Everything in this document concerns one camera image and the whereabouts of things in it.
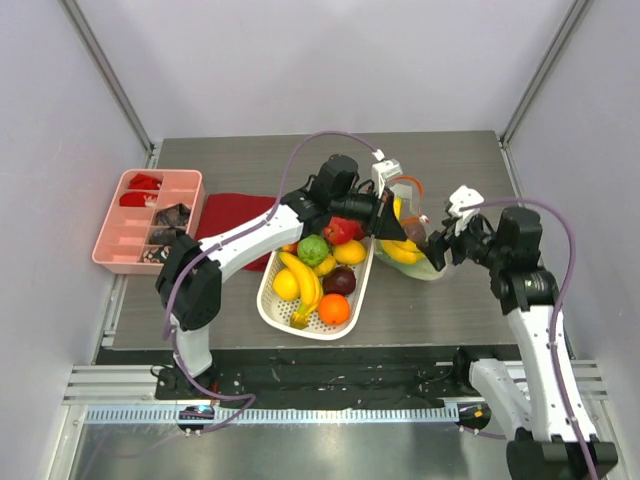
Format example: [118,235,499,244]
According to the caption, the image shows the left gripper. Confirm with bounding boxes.
[329,184,407,241]

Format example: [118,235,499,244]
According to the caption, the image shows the green white cabbage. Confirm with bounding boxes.
[376,240,446,281]

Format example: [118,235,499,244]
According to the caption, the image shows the dark purple fig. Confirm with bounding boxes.
[403,220,428,244]

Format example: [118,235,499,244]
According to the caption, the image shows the yellow banana bunch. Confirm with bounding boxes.
[380,197,425,265]

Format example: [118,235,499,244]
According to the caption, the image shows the clear zip top bag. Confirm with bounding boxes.
[374,175,448,282]

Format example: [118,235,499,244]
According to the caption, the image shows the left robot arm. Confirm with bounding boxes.
[156,154,406,399]

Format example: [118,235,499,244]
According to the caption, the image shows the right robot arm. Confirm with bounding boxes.
[424,201,618,479]

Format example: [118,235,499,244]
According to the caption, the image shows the yellow lemon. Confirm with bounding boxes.
[272,268,300,301]
[333,239,367,265]

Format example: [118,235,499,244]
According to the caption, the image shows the red apple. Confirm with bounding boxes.
[323,217,360,245]

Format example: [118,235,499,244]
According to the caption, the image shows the small yellow banana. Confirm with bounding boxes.
[313,254,337,277]

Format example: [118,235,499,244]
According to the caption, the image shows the dark red mangosteen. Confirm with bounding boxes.
[322,266,357,296]

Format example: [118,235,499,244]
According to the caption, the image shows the small green cabbage ball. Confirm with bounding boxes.
[297,234,330,267]

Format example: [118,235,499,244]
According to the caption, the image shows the white perforated fruit basket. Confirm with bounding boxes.
[257,238,374,341]

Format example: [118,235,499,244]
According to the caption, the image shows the red folded cloth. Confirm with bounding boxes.
[195,193,275,240]

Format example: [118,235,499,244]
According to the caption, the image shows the dark wrapped items in tray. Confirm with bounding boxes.
[140,203,191,264]

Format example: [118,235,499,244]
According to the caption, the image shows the pink compartment tray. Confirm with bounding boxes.
[92,169,205,275]

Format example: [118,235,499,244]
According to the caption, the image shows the red items in tray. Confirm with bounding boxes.
[119,173,162,208]

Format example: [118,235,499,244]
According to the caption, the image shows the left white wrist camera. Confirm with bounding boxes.
[371,149,403,197]

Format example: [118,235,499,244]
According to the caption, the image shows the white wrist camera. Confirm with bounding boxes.
[371,149,403,197]
[445,185,484,236]

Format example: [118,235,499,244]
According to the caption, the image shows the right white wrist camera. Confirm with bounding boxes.
[445,185,484,236]

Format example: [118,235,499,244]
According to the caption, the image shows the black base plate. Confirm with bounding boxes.
[97,345,520,410]

